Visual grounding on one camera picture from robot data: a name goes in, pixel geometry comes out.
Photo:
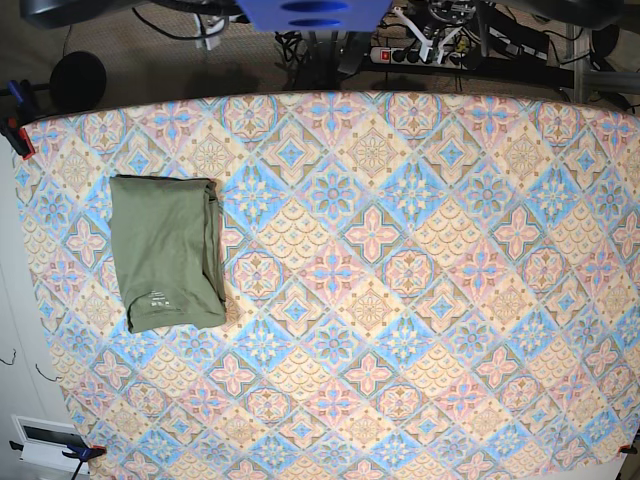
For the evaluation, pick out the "olive green t-shirt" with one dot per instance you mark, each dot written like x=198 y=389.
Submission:
x=165 y=241

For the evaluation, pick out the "orange clamp bottom left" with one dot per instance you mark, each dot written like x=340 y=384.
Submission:
x=82 y=452

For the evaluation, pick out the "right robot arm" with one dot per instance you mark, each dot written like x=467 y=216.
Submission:
x=212 y=18

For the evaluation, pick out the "white power strip red switch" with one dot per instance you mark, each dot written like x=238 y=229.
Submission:
x=411 y=57

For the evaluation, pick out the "patterned tile tablecloth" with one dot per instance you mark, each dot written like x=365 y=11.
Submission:
x=418 y=286

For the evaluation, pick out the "blue clamp left edge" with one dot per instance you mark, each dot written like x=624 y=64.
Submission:
x=12 y=127

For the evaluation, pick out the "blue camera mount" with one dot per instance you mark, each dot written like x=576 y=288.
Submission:
x=315 y=15

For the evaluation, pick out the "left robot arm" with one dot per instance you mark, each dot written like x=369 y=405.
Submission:
x=462 y=31

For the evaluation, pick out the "black round stool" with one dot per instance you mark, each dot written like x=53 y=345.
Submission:
x=77 y=82

